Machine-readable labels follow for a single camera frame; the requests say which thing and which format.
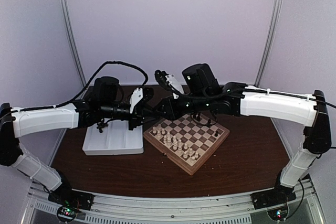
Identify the right controller board with LEDs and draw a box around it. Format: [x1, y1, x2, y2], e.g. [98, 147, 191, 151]
[267, 205, 289, 222]

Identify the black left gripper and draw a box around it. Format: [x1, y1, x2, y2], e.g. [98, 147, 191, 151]
[101, 101, 161, 131]

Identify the aluminium front frame rail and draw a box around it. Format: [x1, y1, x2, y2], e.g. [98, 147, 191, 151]
[18, 178, 327, 223]

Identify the left controller board with LEDs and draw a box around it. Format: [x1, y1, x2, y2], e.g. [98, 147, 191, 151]
[56, 206, 78, 222]

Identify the aluminium right corner post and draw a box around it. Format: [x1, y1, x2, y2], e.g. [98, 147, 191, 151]
[255, 0, 283, 87]

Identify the aluminium corner post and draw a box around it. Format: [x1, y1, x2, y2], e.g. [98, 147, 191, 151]
[255, 0, 283, 87]
[60, 0, 87, 87]

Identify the white chess pieces group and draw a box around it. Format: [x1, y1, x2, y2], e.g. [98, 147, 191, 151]
[148, 124, 203, 167]

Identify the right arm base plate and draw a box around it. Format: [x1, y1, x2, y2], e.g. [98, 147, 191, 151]
[251, 188, 297, 210]

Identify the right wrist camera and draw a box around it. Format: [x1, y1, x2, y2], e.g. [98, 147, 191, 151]
[154, 70, 185, 99]

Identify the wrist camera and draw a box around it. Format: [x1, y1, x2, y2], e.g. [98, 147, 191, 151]
[154, 70, 185, 99]
[130, 88, 154, 113]

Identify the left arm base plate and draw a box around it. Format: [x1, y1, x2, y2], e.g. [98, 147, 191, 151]
[48, 190, 94, 210]

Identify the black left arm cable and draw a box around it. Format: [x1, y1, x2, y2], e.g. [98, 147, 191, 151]
[0, 60, 149, 120]

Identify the controller board with leds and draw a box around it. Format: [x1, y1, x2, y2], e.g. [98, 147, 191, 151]
[56, 206, 78, 222]
[267, 205, 289, 222]

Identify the wooden chess board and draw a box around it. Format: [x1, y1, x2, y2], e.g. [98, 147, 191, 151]
[143, 113, 230, 175]

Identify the aluminium left corner post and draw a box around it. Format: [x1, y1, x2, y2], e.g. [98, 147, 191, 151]
[60, 0, 87, 87]

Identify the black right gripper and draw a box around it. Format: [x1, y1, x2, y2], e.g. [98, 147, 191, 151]
[152, 91, 211, 121]

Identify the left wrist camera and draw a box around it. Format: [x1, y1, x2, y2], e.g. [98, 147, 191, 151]
[130, 88, 154, 113]

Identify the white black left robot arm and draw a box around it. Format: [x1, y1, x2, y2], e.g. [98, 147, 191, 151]
[1, 77, 153, 205]

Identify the white plastic sorting tray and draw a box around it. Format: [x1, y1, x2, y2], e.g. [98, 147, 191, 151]
[82, 121, 144, 156]

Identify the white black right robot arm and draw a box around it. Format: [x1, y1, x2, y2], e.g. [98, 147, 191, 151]
[154, 63, 332, 204]

